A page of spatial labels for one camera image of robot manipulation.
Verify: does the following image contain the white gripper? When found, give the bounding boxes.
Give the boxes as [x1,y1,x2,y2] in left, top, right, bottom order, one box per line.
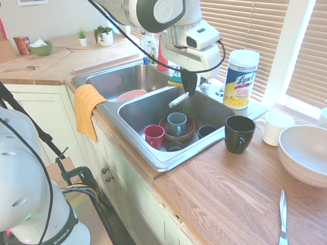
[160,31,223,98]

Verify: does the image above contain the stainless steel double sink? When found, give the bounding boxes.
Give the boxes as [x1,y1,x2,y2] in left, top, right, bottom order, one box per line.
[71,55,271,176]

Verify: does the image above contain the yellow green sponge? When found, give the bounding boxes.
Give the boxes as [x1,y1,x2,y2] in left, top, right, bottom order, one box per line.
[167,75,184,88]

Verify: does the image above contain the grey mug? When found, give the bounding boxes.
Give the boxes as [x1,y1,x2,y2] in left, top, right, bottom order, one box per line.
[167,112,188,137]

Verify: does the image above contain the brown wooden bowl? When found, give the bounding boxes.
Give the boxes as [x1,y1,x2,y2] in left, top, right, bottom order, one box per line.
[158,114,197,142]

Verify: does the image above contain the clear pump bottle blue soap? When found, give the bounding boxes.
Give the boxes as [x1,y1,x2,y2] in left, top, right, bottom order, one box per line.
[142,31,160,66]

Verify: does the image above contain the Lysol wipes canister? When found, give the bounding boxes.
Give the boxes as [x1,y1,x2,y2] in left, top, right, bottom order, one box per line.
[221,49,263,111]

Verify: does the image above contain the navy blue mug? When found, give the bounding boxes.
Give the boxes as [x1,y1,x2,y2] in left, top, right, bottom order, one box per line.
[198,124,219,140]

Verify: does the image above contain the pink plastic bowl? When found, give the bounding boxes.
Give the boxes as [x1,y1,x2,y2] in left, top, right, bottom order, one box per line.
[114,89,148,103]

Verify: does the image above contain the red plastic cup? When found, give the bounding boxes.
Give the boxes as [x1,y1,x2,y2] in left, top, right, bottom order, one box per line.
[143,124,166,149]

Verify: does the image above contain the metal drain strainer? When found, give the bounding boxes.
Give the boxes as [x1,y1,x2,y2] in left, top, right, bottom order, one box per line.
[164,141,188,153]

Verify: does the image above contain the black ceramic mug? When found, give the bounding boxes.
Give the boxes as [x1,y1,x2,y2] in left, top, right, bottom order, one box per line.
[223,114,258,155]

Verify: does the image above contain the beige window blinds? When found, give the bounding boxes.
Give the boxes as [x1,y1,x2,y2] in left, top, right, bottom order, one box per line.
[199,0,296,104]
[282,0,327,111]

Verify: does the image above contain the trailing plant white pot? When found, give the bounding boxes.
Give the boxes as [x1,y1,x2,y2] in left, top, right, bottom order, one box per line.
[93,24,115,47]

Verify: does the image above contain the white ceramic mug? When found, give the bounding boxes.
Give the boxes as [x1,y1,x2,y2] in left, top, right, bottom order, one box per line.
[255,110,296,147]

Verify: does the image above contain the orange dish towel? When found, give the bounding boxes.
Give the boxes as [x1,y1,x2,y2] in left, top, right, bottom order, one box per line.
[72,83,110,145]

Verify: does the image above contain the small potted succulent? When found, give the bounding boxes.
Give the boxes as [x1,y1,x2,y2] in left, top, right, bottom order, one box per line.
[76,27,88,47]

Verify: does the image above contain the cream kitchen cabinet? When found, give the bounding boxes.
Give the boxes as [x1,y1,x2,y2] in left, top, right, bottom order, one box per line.
[1,77,200,245]

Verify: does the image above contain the large white bowl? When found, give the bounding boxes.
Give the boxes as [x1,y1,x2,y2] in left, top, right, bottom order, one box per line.
[277,124,327,191]

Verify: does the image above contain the green metal clamp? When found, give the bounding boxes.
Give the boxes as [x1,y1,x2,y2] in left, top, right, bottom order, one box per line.
[54,146,98,191]

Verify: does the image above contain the green bowl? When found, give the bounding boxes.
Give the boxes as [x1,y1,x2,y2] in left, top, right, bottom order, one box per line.
[28,40,54,57]

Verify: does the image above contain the white crumpled paper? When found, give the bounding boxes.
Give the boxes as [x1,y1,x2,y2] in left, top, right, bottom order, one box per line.
[28,39,47,48]

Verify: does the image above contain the silver spoon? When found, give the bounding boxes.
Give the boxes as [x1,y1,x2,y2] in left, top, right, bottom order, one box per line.
[3,64,40,73]

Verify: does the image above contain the silver table knife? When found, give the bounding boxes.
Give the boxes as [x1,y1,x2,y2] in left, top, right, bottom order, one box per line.
[275,189,289,245]

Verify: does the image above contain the orange cardboard box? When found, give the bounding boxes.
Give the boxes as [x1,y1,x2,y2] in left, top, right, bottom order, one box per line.
[13,35,32,56]

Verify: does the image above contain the white framed picture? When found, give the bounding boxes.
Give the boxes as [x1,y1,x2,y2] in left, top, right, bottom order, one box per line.
[15,0,50,6]

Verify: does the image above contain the wooden knife block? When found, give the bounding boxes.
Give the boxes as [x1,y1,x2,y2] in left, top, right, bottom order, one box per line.
[0,25,18,64]

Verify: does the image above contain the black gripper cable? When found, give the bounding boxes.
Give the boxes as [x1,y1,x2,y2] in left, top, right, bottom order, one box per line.
[83,0,227,77]

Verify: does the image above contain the bundle of coloured cables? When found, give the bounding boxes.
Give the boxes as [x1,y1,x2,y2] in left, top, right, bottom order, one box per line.
[60,182,117,245]

